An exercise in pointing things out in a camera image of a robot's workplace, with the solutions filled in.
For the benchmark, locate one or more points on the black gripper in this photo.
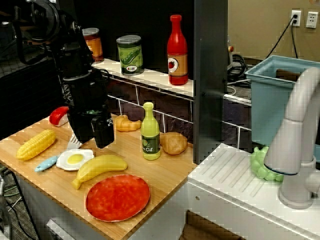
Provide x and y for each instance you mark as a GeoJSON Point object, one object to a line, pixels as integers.
{"type": "Point", "coordinates": [85, 95]}

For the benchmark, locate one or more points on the yellow toy banana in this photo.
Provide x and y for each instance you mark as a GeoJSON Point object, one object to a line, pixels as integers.
{"type": "Point", "coordinates": [100, 166]}

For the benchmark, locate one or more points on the black WidowX robot arm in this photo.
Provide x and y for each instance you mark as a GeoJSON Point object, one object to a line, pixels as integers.
{"type": "Point", "coordinates": [75, 57]}

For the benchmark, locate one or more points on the red round plate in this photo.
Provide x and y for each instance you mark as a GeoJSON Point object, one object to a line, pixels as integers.
{"type": "Point", "coordinates": [117, 197]}

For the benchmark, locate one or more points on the toy fried egg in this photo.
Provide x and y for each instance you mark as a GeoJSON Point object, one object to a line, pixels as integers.
{"type": "Point", "coordinates": [75, 160]}

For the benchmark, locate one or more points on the orange toy croissant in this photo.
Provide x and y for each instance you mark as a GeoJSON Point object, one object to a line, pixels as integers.
{"type": "Point", "coordinates": [126, 124]}

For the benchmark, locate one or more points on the red and white toy sushi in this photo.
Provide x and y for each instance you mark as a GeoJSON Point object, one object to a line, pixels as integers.
{"type": "Point", "coordinates": [58, 116]}

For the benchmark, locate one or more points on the green olive oil toy bottle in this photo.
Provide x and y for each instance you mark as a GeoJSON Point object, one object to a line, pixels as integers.
{"type": "Point", "coordinates": [150, 140]}

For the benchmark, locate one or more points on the yellow toy corn cob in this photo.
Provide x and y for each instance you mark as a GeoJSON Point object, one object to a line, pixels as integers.
{"type": "Point", "coordinates": [35, 145]}

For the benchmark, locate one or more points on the white backsplash shelf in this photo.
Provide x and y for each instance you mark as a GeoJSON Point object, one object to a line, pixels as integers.
{"type": "Point", "coordinates": [150, 80]}

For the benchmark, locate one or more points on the orange soup toy can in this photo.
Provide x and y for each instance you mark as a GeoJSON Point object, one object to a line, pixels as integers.
{"type": "Point", "coordinates": [96, 47]}

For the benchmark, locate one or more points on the green pea toy can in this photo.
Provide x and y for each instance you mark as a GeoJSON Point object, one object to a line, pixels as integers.
{"type": "Point", "coordinates": [130, 55]}

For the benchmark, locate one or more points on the red ketchup toy bottle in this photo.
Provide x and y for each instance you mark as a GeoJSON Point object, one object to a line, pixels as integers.
{"type": "Point", "coordinates": [177, 50]}

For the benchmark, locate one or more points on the white toy kitchen cabinet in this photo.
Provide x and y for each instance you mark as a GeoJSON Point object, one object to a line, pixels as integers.
{"type": "Point", "coordinates": [225, 175]}

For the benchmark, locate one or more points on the light green toy vegetable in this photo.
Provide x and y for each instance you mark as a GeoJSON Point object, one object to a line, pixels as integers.
{"type": "Point", "coordinates": [258, 162]}

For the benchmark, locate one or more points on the teal plastic bin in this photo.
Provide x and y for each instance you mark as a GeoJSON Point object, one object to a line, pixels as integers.
{"type": "Point", "coordinates": [267, 107]}

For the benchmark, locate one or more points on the grey toy faucet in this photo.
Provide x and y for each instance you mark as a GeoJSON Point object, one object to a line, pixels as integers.
{"type": "Point", "coordinates": [292, 140]}

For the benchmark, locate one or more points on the brown cardboard inside bin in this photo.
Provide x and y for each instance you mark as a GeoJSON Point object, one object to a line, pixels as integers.
{"type": "Point", "coordinates": [287, 74]}

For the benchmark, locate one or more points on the wide black vertical post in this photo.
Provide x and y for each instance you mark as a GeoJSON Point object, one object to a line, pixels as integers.
{"type": "Point", "coordinates": [210, 75]}

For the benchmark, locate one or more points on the white wall outlet with plug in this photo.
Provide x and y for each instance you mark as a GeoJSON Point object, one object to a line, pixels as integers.
{"type": "Point", "coordinates": [296, 17]}

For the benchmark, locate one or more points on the white empty wall outlet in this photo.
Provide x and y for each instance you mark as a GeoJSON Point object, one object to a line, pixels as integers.
{"type": "Point", "coordinates": [312, 19]}

